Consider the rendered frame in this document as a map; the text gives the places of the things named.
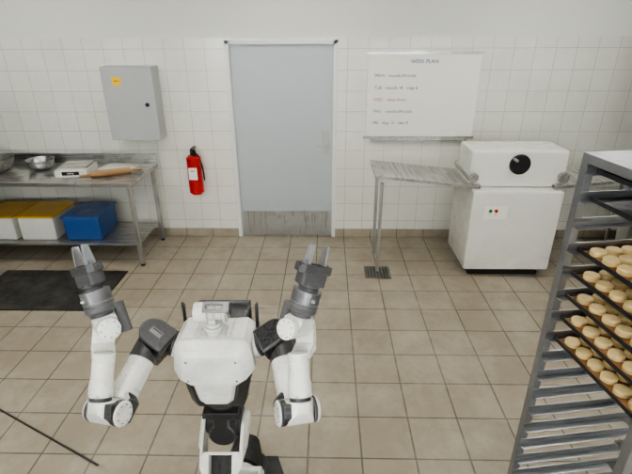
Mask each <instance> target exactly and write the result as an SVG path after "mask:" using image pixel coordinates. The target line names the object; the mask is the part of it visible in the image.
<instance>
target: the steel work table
mask: <svg viewBox="0 0 632 474"><path fill-rule="evenodd" d="M11 154H14V163H13V165H12V167H11V168H10V169H8V170H6V171H4V172H2V173H0V187H127V192H128V198H129V202H130V208H131V214H132V219H133V221H118V224H117V225H116V226H115V227H114V228H113V229H112V230H111V231H110V232H109V233H108V234H107V235H106V236H105V237H104V238H103V239H101V240H68V238H67V234H66V233H65V234H64V235H62V236H61V237H60V238H58V239H57V240H25V239H24V238H23V236H22V237H21V238H19V239H18V240H8V239H0V245H83V244H88V245H137V249H138V255H139V260H140V264H141V266H145V265H146V263H145V256H144V250H143V245H142V242H143V241H144V240H145V239H146V238H147V237H148V235H149V234H150V233H151V232H152V231H153V230H154V228H155V227H156V226H157V225H159V231H160V237H161V240H162V241H163V240H165V232H164V225H163V219H162V213H161V207H160V200H159V194H158V188H157V181H156V176H155V168H156V167H157V166H158V163H157V156H156V153H11ZM36 156H54V157H55V158H54V159H55V161H54V163H53V165H52V166H51V167H49V168H47V169H45V170H36V169H31V168H30V167H29V166H27V165H26V163H25V161H24V160H25V159H28V158H31V157H36ZM82 160H95V162H97V165H98V168H100V167H102V166H106V165H108V164H111V163H123V164H139V165H141V166H138V167H141V170H135V171H131V172H132V173H129V174H121V175H114V176H107V177H100V178H91V176H90V177H83V178H79V177H72V178H56V177H55V173H54V171H55V170H57V168H58V167H59V166H61V165H62V164H64V163H65V162H67V161H82ZM98 168H97V169H98ZM136 168H137V167H136ZM97 169H96V170H95V171H98V170H97ZM148 174H150V176H151V183H152V189H153V194H154V201H155V207H156V213H157V219H158V221H138V218H137V212H136V207H135V202H134V191H133V186H135V185H136V184H137V183H138V182H140V181H141V180H142V179H143V178H145V177H146V176H147V175H148Z"/></svg>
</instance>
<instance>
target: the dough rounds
mask: <svg viewBox="0 0 632 474"><path fill-rule="evenodd" d="M559 340H560V341H561V343H562V344H563V345H564V346H565V347H566V348H567V349H568V350H569V351H570V352H571V353H572V354H573V355H574V356H575V357H576V358H577V359H578V360H579V361H580V362H581V363H582V364H583V365H584V366H585V367H586V368H587V369H588V370H589V371H590V372H591V373H592V374H593V375H594V376H595V377H596V378H597V379H598V380H599V381H600V382H601V383H602V384H603V385H604V386H605V387H606V388H607V389H608V390H609V391H610V392H611V393H612V394H613V395H614V396H615V397H616V398H617V399H618V400H619V401H620V402H621V403H622V404H623V405H624V406H625V407H626V408H627V409H628V410H629V411H630V412H631V413H632V397H631V396H630V395H632V386H631V385H630V384H629V383H628V382H627V381H625V380H624V379H623V377H622V376H621V375H620V374H619V373H618V372H616V371H615V370H614V369H613V368H611V366H610V365H609V364H608V363H607V362H606V361H605V360H604V359H603V358H602V357H601V356H600V355H599V354H597V353H596V352H595V351H594V350H593V349H592V348H591V347H590V346H589V345H588V344H587V343H586V342H585V341H584V340H582V339H581V338H580V337H567V338H564V339H559Z"/></svg>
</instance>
